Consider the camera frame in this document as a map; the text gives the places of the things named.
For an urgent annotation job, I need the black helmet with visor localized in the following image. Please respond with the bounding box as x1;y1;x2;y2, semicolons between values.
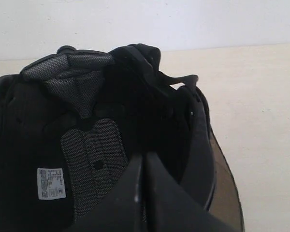
0;43;245;232

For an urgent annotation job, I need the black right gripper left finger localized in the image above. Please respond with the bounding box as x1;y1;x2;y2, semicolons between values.
65;153;143;232

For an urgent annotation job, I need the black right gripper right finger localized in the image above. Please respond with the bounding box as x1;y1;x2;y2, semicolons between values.
145;152;222;232

